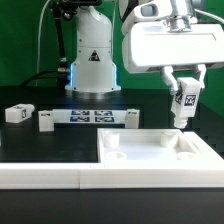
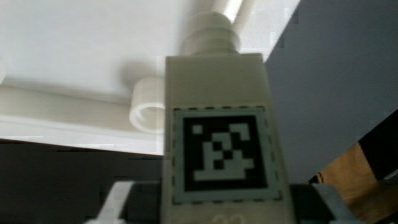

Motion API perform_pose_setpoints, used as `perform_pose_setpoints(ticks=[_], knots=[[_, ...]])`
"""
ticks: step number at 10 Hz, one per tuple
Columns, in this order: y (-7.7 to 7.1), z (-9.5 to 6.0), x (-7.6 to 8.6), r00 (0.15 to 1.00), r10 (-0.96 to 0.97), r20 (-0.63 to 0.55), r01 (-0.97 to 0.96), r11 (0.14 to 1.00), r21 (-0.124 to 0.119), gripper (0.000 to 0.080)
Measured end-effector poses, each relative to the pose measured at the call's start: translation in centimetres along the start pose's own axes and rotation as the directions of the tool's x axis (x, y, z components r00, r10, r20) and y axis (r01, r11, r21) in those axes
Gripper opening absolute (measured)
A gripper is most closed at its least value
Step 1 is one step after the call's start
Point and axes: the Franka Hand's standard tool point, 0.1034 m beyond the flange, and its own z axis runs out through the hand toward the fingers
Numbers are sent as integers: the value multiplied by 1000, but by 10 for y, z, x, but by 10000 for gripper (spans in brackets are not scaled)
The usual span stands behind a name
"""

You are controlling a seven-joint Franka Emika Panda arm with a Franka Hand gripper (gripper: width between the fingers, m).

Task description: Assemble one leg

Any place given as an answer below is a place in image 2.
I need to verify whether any white table leg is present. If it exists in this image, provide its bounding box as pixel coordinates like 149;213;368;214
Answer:
160;12;297;224

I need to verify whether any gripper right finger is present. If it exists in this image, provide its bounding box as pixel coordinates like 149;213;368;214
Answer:
313;184;366;224

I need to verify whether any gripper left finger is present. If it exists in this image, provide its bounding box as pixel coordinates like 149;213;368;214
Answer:
84;181;135;224

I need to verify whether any white square tabletop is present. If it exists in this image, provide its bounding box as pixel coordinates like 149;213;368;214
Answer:
0;0;300;155

